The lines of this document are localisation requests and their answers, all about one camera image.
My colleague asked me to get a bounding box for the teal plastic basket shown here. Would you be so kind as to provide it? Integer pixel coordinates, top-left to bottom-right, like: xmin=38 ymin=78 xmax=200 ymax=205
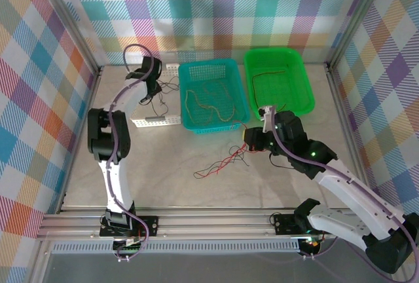
xmin=177 ymin=58 xmax=251 ymax=135

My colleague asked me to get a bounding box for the aluminium side rail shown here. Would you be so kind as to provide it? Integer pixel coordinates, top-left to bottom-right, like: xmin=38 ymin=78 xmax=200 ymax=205
xmin=326 ymin=63 xmax=374 ymax=209

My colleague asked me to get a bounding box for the long yellow wire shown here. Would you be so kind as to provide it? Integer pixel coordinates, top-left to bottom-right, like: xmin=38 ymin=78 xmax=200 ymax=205
xmin=184 ymin=89 xmax=237 ymax=124

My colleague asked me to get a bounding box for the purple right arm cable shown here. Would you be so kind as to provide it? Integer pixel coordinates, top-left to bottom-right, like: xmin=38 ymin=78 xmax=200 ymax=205
xmin=263 ymin=107 xmax=419 ymax=283

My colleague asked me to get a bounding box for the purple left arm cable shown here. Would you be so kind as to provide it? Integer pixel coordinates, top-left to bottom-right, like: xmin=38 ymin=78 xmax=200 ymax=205
xmin=107 ymin=44 xmax=155 ymax=262

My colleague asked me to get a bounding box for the green plastic basket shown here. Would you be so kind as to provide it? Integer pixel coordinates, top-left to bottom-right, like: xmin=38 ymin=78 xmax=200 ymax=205
xmin=244 ymin=47 xmax=316 ymax=122

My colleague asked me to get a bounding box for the grey slotted cable duct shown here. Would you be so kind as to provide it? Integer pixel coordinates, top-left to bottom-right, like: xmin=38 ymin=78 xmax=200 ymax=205
xmin=51 ymin=241 xmax=302 ymax=255

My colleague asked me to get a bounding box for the aluminium frame post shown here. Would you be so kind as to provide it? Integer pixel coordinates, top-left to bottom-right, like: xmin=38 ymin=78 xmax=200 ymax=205
xmin=32 ymin=0 xmax=101 ymax=75
xmin=326 ymin=0 xmax=387 ymax=67

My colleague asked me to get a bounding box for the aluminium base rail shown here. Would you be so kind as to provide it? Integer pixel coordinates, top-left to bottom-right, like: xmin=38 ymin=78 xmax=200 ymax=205
xmin=35 ymin=208 xmax=397 ymax=242

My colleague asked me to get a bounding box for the dark red wire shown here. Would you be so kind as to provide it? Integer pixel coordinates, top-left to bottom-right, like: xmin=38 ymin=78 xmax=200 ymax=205
xmin=251 ymin=70 xmax=287 ymax=113

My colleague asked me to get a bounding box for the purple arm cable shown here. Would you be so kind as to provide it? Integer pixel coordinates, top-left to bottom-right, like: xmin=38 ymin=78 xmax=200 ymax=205
xmin=107 ymin=44 xmax=155 ymax=262
xmin=263 ymin=107 xmax=419 ymax=283

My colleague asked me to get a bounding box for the white perforated plastic basket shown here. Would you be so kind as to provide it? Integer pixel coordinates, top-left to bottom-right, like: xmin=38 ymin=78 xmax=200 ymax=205
xmin=130 ymin=62 xmax=183 ymax=129

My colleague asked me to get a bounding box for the green circuit board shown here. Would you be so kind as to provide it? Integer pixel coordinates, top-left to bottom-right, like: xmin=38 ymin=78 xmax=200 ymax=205
xmin=300 ymin=235 xmax=323 ymax=251
xmin=112 ymin=235 xmax=149 ymax=255

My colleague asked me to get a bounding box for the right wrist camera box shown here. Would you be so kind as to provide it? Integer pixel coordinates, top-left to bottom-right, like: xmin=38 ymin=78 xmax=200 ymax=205
xmin=258 ymin=105 xmax=280 ymax=134

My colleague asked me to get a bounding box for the short yellow wire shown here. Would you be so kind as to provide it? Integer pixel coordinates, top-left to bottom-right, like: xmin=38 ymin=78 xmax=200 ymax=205
xmin=202 ymin=80 xmax=237 ymax=113

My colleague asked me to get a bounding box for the thin black wire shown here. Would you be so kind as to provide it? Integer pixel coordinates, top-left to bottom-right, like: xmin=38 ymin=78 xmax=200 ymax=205
xmin=153 ymin=81 xmax=181 ymax=117
xmin=192 ymin=144 xmax=251 ymax=179

